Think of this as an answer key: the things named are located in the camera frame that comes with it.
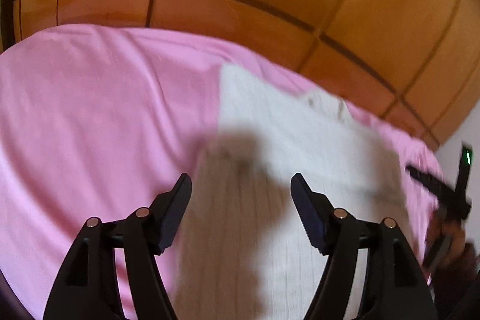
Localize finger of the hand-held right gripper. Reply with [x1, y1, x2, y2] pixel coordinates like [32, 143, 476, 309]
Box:
[407, 166, 456, 204]

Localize pink blanket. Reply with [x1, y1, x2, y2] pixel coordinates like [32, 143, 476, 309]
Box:
[0, 24, 451, 320]

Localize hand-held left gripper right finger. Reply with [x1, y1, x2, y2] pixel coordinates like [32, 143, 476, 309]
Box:
[290, 173, 439, 320]

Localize white knitted sweater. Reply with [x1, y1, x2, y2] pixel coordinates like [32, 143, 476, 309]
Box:
[176, 63, 413, 320]

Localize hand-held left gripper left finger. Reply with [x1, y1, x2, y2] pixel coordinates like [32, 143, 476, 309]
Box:
[43, 173, 193, 320]

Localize person's right hand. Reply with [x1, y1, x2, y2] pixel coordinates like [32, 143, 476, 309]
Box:
[425, 211, 467, 261]

